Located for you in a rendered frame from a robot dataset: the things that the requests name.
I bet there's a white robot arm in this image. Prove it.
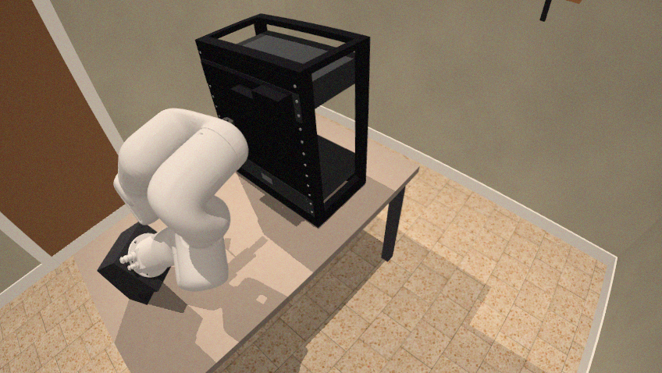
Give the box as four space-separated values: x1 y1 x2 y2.
113 108 248 291

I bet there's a black equipment rack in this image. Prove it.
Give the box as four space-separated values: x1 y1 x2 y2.
195 13 370 228

